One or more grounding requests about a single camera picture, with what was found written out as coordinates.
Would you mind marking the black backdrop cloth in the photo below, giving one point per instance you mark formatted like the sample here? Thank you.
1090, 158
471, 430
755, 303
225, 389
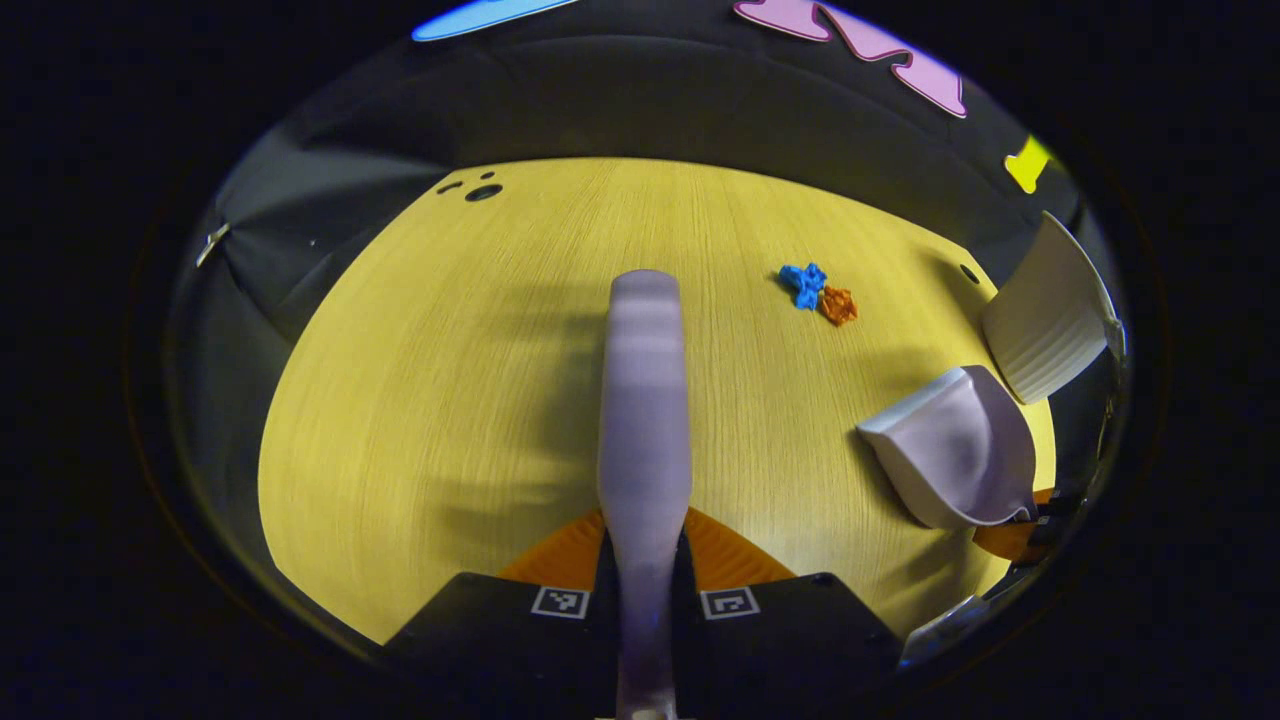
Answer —
650, 110

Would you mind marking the lilac plastic dustpan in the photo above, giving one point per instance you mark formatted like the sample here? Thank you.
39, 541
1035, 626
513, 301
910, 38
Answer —
960, 450

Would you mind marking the orange paper trash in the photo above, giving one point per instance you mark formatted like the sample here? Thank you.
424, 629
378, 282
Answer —
838, 305

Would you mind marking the blue paper trash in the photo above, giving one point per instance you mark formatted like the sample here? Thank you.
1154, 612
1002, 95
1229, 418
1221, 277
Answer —
803, 285

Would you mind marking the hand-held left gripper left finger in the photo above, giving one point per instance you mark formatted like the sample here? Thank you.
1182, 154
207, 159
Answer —
500, 630

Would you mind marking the wooden desktop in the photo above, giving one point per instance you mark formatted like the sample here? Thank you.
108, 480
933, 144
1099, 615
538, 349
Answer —
450, 400

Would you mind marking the white ribbed garbage bin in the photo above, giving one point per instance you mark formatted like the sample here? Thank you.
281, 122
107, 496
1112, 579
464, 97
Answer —
1045, 310

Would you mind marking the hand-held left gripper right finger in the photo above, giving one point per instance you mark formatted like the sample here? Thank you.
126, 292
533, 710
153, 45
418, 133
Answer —
790, 630

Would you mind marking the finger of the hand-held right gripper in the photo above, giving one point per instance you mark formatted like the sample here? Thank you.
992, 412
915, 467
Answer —
1005, 540
1060, 503

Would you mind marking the silver metal clip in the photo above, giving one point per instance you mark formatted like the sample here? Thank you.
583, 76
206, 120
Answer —
212, 243

